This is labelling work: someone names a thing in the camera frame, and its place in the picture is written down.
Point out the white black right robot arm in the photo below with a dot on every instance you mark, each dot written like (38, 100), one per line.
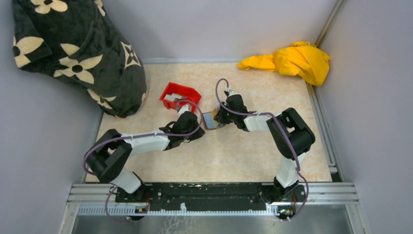
(291, 134)

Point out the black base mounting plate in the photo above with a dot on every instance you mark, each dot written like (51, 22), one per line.
(241, 196)

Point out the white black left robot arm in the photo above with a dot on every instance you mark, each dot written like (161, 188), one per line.
(107, 158)

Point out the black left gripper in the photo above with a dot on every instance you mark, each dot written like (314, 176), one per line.
(199, 133)

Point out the grey cards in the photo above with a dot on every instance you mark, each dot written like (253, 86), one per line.
(173, 97)

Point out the white slotted cable duct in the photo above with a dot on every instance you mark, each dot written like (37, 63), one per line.
(131, 210)

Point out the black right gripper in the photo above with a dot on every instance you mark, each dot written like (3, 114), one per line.
(219, 117)

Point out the brown leather card holder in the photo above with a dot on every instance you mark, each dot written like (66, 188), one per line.
(209, 121)

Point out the aluminium frame rail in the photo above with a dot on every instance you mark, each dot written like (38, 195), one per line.
(315, 192)

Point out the red plastic bin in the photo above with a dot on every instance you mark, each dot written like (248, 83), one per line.
(192, 95)

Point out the black floral plush blanket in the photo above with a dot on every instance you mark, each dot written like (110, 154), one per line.
(75, 42)

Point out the yellow crumpled cloth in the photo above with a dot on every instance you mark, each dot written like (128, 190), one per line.
(301, 59)

